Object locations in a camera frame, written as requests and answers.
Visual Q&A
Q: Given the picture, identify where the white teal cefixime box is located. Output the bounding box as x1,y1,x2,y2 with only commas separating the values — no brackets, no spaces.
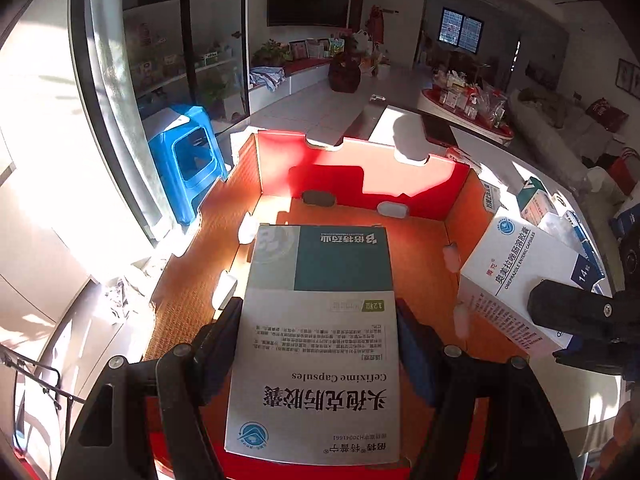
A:
224,225,400,466

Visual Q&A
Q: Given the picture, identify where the white omeprazole capsule box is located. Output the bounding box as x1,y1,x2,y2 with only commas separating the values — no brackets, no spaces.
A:
458,208,604,358

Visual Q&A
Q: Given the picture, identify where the blue banded medicine box bundle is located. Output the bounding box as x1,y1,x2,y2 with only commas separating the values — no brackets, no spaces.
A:
563,210,605,278

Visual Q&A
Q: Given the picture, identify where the red cardboard fruit box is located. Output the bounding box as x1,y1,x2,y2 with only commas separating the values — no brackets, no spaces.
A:
139,129,526,480

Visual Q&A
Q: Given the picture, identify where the teal white medicine box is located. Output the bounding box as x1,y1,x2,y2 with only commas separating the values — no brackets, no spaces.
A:
516,177,558,226

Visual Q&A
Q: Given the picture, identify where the blue plastic stool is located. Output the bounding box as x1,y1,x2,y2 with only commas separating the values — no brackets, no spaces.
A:
142,105,228,226

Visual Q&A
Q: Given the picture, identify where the white covered long sofa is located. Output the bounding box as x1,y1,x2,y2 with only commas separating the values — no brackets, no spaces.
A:
508,88,625,192

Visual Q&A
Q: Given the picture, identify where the red cushion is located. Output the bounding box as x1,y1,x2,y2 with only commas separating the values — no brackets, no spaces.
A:
586,98,629,133

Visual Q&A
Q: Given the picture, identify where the dark red smartphone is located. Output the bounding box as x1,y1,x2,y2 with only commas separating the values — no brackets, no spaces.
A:
420,113,458,148

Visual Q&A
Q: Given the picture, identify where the round red-top coffee table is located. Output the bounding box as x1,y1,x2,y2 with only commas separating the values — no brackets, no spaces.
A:
422,70,515,145

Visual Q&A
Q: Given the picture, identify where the dark red bag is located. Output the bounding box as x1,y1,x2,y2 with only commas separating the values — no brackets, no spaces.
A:
328,52,361,93

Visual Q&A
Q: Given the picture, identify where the potted green plant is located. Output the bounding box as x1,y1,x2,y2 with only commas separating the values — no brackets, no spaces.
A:
250,39,293,67

